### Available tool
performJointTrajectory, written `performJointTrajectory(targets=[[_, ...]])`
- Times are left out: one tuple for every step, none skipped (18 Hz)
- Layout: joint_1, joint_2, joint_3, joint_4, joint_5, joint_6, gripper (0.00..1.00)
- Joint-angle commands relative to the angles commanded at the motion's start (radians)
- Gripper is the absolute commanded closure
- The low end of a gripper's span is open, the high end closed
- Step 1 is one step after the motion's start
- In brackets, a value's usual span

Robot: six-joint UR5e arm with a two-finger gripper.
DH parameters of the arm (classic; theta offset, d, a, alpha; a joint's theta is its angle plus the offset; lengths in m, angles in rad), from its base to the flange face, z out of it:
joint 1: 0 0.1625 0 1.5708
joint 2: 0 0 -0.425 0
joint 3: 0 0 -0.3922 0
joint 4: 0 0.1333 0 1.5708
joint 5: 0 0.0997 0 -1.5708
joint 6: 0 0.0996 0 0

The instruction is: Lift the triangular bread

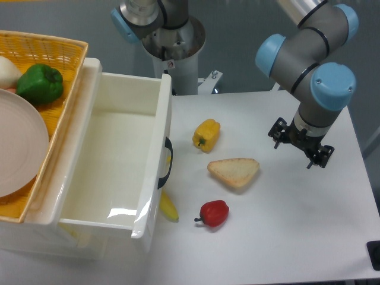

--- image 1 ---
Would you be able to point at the green bell pepper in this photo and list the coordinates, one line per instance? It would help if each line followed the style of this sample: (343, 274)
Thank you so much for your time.
(40, 85)

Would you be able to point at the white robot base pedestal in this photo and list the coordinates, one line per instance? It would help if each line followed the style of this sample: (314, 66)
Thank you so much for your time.
(175, 52)

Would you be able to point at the black clamp at table edge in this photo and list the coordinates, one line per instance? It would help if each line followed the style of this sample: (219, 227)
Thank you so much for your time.
(373, 248)

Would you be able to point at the red bell pepper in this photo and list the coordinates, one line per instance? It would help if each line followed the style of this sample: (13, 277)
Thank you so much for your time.
(213, 213)

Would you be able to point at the yellow bell pepper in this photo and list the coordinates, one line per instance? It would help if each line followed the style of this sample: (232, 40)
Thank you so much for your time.
(206, 135)

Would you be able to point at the white drawer cabinet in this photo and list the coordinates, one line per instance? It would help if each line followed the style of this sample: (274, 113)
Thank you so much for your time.
(41, 230)

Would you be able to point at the white plastic drawer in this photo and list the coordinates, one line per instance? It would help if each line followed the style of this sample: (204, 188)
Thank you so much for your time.
(113, 191)

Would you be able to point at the black drawer handle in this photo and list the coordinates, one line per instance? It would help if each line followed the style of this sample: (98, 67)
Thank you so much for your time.
(168, 163)

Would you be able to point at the yellow woven basket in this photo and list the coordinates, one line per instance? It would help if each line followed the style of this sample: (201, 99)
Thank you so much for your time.
(65, 55)

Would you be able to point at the yellow banana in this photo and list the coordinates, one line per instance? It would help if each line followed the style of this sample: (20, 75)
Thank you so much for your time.
(168, 208)

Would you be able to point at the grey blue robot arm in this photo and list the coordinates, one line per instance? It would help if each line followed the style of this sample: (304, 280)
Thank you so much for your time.
(298, 64)

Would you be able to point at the triangle bread slice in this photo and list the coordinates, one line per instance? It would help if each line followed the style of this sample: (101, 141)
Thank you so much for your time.
(235, 172)

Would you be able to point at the pink ribbed plate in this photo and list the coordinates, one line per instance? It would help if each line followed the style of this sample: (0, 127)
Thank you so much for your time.
(24, 142)

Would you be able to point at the white onion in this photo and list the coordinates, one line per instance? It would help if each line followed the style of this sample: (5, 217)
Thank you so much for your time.
(10, 74)

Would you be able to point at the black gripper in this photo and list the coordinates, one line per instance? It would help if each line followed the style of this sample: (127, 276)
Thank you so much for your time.
(301, 138)

